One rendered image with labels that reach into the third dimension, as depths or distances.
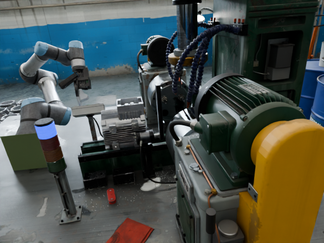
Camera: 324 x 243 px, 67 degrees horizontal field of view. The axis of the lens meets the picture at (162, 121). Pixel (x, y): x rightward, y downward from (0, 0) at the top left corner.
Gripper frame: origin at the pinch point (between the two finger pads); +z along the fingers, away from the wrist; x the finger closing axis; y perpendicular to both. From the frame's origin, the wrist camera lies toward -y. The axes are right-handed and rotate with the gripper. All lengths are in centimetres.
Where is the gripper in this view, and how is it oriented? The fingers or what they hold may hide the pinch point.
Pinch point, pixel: (79, 103)
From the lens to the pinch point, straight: 142.4
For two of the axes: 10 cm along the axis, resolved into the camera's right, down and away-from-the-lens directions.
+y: 9.8, -1.3, 1.4
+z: 1.5, 9.9, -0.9
